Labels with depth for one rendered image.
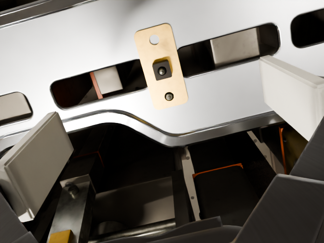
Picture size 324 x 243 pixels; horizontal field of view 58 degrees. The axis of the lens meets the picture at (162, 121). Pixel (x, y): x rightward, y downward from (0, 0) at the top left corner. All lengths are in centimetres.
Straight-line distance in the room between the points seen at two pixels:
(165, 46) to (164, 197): 21
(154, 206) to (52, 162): 27
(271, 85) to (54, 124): 13
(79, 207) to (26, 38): 19
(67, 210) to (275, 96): 27
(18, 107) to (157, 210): 22
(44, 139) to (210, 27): 20
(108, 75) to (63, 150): 27
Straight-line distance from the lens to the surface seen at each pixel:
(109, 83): 45
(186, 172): 71
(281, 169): 69
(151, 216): 43
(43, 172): 16
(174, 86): 31
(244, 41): 33
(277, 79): 16
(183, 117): 32
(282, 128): 40
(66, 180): 39
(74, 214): 35
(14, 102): 37
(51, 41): 32
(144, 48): 30
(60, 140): 19
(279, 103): 17
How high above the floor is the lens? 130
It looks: 69 degrees down
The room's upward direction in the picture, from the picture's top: 178 degrees clockwise
